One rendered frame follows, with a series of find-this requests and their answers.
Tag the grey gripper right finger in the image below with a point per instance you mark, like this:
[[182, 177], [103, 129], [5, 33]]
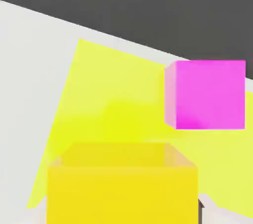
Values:
[[215, 213]]

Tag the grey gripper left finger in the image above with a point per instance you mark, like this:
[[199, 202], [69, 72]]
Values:
[[37, 215]]

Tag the small yellow cube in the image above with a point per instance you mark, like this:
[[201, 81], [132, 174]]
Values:
[[122, 192]]

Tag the small magenta cube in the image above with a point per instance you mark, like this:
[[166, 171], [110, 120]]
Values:
[[209, 95]]

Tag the large yellow box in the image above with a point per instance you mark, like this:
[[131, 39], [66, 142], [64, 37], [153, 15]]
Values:
[[110, 97]]

